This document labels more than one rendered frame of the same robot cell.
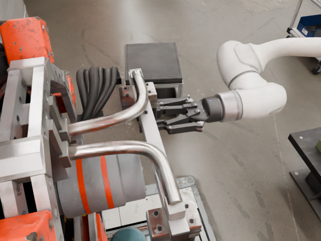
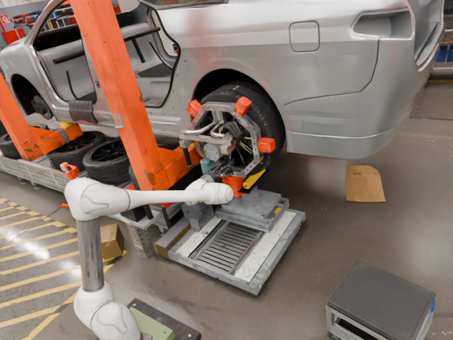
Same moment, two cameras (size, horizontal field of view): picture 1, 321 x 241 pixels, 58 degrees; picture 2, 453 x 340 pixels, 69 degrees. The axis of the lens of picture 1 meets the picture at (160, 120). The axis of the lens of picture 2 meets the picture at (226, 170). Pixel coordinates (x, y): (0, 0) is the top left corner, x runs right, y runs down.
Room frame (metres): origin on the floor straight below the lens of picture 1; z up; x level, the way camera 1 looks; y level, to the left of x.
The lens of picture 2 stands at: (1.98, -1.05, 1.81)
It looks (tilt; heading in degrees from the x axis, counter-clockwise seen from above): 30 degrees down; 144
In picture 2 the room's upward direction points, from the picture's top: 12 degrees counter-clockwise
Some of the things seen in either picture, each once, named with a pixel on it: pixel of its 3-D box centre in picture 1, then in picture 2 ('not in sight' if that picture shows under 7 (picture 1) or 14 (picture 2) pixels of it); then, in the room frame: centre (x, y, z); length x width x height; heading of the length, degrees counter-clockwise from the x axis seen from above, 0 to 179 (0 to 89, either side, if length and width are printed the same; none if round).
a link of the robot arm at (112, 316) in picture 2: not in sight; (115, 325); (0.76, -0.96, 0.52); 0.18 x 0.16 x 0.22; 9
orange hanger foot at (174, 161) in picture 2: not in sight; (179, 150); (-0.17, 0.11, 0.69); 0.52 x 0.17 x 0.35; 104
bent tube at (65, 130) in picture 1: (102, 89); (222, 125); (0.46, 0.12, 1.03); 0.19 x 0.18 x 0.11; 104
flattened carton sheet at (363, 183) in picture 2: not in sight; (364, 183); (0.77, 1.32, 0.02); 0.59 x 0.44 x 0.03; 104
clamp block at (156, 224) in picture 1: (173, 223); (186, 141); (0.21, -0.02, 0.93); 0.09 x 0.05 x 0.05; 104
